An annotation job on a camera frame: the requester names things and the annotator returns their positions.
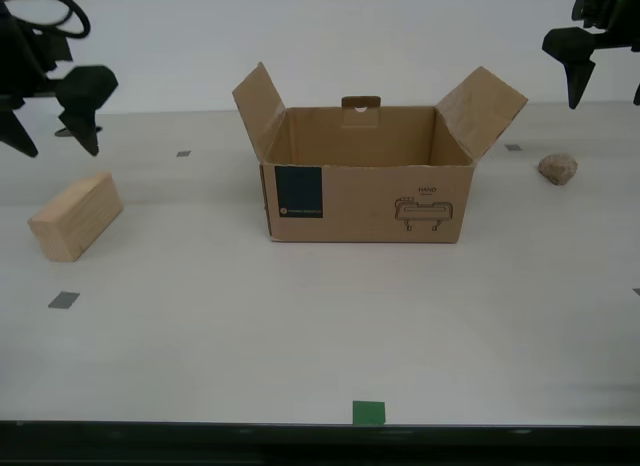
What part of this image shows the brown cardboard box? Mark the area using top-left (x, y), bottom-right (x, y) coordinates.
top-left (231, 61), bottom-right (530, 245)

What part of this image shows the light wooden block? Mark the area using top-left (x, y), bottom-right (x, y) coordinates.
top-left (27, 171), bottom-right (125, 263)

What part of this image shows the green tape piece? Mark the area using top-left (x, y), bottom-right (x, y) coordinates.
top-left (352, 400), bottom-right (387, 426)

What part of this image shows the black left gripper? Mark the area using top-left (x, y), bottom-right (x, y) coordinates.
top-left (0, 5), bottom-right (120, 159)

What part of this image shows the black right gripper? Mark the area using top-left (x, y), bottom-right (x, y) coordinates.
top-left (541, 0), bottom-right (640, 110)

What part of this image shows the speckled beige rock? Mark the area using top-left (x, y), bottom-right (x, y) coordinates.
top-left (537, 152), bottom-right (580, 187)

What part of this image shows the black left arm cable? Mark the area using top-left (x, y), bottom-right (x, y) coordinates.
top-left (29, 0), bottom-right (92, 40)

